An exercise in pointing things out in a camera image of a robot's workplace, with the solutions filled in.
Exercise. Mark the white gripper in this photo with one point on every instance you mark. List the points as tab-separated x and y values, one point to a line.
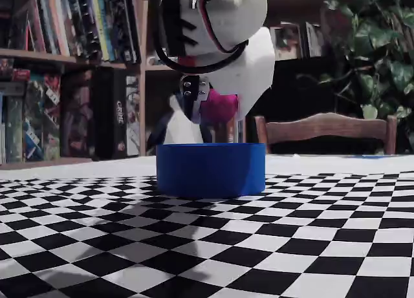
255	72

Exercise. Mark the pink ball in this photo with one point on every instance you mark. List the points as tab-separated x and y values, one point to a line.
220	109

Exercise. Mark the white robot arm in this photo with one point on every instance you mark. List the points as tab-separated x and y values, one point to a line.
233	17

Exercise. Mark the blue round box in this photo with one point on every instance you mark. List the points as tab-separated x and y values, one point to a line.
210	168

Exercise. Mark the grey white game box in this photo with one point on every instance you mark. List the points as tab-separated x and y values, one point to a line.
133	117

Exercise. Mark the brown red game box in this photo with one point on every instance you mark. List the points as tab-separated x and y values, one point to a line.
77	117

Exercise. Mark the blue white game box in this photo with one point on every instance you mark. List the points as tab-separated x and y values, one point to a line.
34	133

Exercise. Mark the small red box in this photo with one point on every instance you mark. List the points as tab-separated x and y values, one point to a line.
21	75

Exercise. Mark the dark green game box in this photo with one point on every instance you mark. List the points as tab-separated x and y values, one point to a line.
14	133

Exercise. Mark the red brown book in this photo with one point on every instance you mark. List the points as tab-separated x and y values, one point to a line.
231	133

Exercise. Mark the white paper bag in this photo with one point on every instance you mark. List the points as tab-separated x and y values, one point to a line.
181	130

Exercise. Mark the wooden bookshelf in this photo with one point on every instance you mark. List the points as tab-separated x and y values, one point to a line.
142	117

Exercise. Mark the framed picture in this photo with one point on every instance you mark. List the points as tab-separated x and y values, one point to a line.
312	39
286	42

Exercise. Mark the wooden chair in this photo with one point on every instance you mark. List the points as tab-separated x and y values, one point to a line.
323	126

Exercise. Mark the black thick book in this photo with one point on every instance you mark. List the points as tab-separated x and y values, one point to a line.
131	29

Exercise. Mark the yellow green book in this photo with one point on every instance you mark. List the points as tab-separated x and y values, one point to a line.
100	26

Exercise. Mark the black white checkered sheet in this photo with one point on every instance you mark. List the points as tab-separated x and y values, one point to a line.
207	246

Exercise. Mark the dark spine book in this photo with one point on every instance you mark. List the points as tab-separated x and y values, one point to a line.
81	26

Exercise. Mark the blue tape strip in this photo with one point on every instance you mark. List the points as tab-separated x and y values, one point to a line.
372	155

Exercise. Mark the green leafy houseplant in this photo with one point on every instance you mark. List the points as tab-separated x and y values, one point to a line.
372	36

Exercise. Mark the pink spine book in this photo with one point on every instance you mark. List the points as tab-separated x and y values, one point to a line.
59	26

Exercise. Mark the grey blue book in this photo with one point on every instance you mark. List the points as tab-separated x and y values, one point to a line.
45	20

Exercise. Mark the red thin book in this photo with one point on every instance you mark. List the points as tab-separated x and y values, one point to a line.
34	33

